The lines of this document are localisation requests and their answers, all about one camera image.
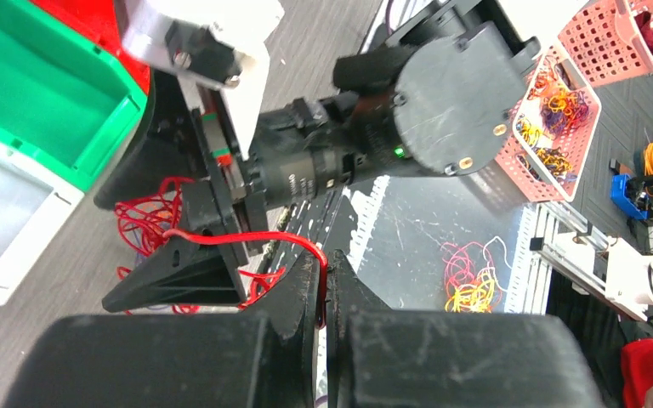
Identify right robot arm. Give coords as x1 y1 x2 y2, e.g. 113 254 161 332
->
94 1 544 312

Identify cable pile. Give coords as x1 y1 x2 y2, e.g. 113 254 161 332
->
113 177 288 315

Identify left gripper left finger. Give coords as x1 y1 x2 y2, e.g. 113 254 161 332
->
4 252 319 407

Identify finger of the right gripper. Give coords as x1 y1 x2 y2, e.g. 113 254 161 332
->
102 237 248 313

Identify loose cables on floor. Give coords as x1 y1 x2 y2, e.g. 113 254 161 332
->
440 235 516 315

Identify green plastic bin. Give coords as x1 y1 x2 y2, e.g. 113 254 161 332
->
0 1 147 191

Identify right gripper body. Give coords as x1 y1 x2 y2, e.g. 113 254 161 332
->
94 73 249 254

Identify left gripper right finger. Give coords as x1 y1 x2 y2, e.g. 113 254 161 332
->
326 250 603 407

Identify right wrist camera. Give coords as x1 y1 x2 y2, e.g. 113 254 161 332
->
113 0 284 158

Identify white plastic bin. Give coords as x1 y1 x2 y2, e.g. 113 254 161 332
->
0 143 84 306

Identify pink basket with cables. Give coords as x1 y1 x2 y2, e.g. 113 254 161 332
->
497 42 602 201

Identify red plastic bin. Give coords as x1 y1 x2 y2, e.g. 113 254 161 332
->
31 0 150 95

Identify white cable duct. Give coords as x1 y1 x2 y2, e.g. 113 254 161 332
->
342 175 390 272

